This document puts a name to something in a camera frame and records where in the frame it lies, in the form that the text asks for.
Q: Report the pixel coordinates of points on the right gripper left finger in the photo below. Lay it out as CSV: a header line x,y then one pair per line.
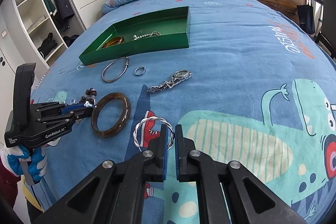
x,y
113,192

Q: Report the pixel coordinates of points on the dark chair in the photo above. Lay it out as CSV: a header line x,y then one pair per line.
x,y
326,36

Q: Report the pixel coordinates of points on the blue white gloved hand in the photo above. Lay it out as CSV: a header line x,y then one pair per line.
x,y
17,161

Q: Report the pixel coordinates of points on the hanging dark clothes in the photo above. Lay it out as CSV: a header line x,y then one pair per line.
x,y
61,12

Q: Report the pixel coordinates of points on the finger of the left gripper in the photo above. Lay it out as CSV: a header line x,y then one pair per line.
x,y
78,116
77,107

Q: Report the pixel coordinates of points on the silver chain wristwatch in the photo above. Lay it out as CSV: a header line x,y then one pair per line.
x,y
176,78

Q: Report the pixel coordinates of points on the dark tote bag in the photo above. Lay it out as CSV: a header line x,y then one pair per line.
x,y
306,18

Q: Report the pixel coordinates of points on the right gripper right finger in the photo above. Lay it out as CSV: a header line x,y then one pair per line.
x,y
228,193

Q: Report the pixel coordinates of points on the white door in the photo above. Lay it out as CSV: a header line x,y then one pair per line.
x,y
10,60

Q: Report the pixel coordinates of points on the amber orange bangle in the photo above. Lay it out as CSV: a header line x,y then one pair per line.
x,y
112,42

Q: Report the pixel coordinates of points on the twisted silver bangle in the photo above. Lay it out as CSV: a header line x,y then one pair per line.
x,y
143,132

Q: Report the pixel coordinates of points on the blue dinosaur bed sheet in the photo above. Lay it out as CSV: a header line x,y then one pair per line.
x,y
262,93

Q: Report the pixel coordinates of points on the thin silver bangle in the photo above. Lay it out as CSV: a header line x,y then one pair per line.
x,y
115,70

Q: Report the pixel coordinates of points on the dark brown bangle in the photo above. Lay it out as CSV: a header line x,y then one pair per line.
x,y
110,115

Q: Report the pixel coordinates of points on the green jewelry tray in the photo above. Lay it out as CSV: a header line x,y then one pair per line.
x,y
161,30

